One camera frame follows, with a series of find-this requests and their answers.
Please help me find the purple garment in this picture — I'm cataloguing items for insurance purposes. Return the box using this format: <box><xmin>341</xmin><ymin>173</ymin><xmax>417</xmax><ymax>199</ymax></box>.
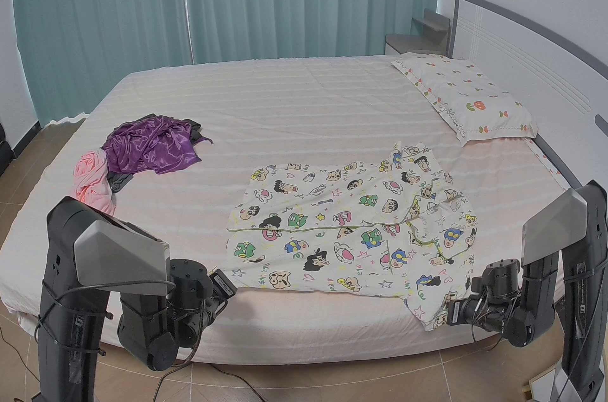
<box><xmin>103</xmin><ymin>116</ymin><xmax>202</xmax><ymax>175</ymax></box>

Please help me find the pink garment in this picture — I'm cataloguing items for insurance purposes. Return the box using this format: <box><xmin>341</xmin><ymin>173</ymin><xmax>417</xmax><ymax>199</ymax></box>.
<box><xmin>73</xmin><ymin>148</ymin><xmax>117</xmax><ymax>215</ymax></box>

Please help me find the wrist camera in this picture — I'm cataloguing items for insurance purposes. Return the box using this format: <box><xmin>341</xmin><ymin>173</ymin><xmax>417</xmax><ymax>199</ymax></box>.
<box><xmin>446</xmin><ymin>298</ymin><xmax>476</xmax><ymax>329</ymax></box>
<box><xmin>209</xmin><ymin>267</ymin><xmax>238</xmax><ymax>299</ymax></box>

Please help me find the grey bedside table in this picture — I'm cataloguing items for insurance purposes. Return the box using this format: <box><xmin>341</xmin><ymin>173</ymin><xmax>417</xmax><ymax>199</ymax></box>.
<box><xmin>384</xmin><ymin>8</ymin><xmax>451</xmax><ymax>57</ymax></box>

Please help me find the white printed pyjama top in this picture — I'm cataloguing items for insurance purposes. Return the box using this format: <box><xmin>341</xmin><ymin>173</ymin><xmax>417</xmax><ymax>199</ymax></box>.
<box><xmin>225</xmin><ymin>143</ymin><xmax>477</xmax><ymax>333</ymax></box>

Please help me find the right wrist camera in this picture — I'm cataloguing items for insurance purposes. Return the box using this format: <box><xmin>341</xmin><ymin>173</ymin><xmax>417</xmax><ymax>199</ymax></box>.
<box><xmin>446</xmin><ymin>298</ymin><xmax>476</xmax><ymax>329</ymax></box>

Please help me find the white printed pillow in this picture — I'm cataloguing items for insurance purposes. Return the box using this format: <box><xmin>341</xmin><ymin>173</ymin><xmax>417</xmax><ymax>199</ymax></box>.
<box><xmin>391</xmin><ymin>52</ymin><xmax>538</xmax><ymax>148</ymax></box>

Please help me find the dark grey garment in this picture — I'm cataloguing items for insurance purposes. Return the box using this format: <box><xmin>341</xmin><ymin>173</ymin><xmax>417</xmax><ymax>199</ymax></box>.
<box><xmin>107</xmin><ymin>119</ymin><xmax>214</xmax><ymax>194</ymax></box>

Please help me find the bed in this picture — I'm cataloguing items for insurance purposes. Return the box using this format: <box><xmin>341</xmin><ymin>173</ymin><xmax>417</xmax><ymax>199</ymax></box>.
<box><xmin>0</xmin><ymin>0</ymin><xmax>608</xmax><ymax>365</ymax></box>

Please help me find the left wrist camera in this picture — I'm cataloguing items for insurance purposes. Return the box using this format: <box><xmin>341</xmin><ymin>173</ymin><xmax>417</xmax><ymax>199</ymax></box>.
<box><xmin>209</xmin><ymin>267</ymin><xmax>238</xmax><ymax>299</ymax></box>

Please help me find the black cable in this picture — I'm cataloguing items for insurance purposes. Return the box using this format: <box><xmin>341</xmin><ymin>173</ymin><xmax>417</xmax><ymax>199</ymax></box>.
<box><xmin>159</xmin><ymin>343</ymin><xmax>268</xmax><ymax>402</ymax></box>
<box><xmin>0</xmin><ymin>323</ymin><xmax>34</xmax><ymax>374</ymax></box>

